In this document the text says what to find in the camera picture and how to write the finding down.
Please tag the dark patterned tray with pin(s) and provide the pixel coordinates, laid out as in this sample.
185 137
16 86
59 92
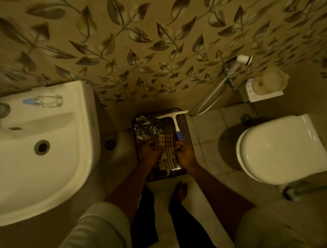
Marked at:
145 127

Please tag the chrome sprayer valve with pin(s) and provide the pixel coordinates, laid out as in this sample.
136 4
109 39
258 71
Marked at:
230 79

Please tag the round floor drain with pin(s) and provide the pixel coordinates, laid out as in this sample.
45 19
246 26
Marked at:
246 119
111 144

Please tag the person's right grey sleeve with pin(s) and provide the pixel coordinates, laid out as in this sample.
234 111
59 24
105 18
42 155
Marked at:
276 230

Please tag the person's right forearm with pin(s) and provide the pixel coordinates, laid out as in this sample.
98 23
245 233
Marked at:
222 201

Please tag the person's left forearm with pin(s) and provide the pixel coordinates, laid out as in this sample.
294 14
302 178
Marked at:
127 194

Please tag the white ceramic sink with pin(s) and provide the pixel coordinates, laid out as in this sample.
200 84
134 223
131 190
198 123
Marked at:
58 173

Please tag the white toilet paper holder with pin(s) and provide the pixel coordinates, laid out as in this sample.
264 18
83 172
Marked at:
251 98

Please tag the person's bare foot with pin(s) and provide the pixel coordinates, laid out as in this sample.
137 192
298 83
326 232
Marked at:
180 191

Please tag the person's left grey sleeve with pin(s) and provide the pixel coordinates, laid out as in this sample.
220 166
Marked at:
99 227

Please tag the person's right hand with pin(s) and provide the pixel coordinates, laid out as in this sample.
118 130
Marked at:
186 157

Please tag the white bidet sprayer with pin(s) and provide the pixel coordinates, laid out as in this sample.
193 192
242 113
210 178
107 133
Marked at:
242 60

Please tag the toilet paper roll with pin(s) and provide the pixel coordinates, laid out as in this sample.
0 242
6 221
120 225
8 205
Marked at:
272 80

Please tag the person's left hand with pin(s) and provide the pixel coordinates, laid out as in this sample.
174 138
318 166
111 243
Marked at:
149 154

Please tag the striped cleaning cloth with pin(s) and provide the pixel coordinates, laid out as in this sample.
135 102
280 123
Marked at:
167 150

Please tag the chrome sink faucet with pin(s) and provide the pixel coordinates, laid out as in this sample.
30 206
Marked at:
3 110

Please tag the small clear bottle blue cap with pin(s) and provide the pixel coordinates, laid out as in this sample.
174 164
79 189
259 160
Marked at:
47 100

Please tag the person's grey sleeve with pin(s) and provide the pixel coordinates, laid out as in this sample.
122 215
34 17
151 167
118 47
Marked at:
276 230
99 227

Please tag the white toilet brush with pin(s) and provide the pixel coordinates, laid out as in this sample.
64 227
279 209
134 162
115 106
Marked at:
291 194

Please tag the person's dark trousers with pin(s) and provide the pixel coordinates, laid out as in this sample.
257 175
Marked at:
186 227

